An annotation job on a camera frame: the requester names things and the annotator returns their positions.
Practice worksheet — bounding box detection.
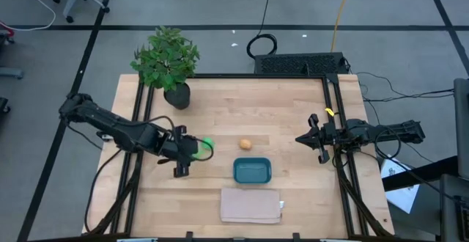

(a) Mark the black coiled cable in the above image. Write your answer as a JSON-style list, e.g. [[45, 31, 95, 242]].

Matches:
[[245, 0, 278, 60]]

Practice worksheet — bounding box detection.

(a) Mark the dark grey box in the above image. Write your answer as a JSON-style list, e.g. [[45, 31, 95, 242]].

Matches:
[[438, 173, 469, 242]]

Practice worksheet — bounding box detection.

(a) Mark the grey cabinet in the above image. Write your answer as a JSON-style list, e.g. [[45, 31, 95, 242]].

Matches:
[[453, 77, 469, 180]]

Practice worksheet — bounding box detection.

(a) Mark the teal plastic container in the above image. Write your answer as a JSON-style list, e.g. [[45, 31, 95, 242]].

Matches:
[[232, 156, 273, 185]]

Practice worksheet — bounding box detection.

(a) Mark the yellow cable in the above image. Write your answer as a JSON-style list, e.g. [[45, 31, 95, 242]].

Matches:
[[330, 0, 355, 53]]

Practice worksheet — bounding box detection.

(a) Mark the black metal table frame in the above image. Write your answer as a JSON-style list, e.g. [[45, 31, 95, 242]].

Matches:
[[83, 72, 395, 238]]

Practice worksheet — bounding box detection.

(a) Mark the folded pink towel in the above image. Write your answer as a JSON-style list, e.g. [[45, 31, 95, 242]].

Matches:
[[219, 187, 282, 224]]

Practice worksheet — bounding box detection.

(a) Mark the black computer case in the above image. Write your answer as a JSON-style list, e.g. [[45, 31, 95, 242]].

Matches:
[[254, 51, 350, 76]]

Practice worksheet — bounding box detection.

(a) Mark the grey furniture foot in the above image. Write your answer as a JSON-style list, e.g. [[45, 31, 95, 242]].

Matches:
[[0, 67, 25, 81]]

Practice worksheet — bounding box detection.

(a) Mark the white cable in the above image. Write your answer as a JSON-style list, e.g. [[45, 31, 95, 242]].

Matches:
[[0, 0, 57, 32]]

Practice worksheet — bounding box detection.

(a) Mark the black plant pot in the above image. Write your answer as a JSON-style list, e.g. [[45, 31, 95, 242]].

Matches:
[[163, 82, 192, 111]]

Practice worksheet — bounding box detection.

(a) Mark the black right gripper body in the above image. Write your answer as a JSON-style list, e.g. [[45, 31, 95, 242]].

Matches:
[[307, 112, 340, 165]]

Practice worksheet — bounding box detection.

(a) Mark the white paper sheet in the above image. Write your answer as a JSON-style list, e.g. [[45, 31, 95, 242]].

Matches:
[[380, 155, 421, 214]]

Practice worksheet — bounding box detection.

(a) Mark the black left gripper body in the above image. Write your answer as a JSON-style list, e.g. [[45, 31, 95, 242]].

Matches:
[[157, 124, 201, 179]]

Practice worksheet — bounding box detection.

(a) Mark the black beam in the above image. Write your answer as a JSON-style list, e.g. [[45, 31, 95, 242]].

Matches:
[[382, 155, 459, 192]]

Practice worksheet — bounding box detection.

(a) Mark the green leafy plant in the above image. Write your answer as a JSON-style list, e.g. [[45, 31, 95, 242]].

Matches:
[[129, 25, 201, 92]]

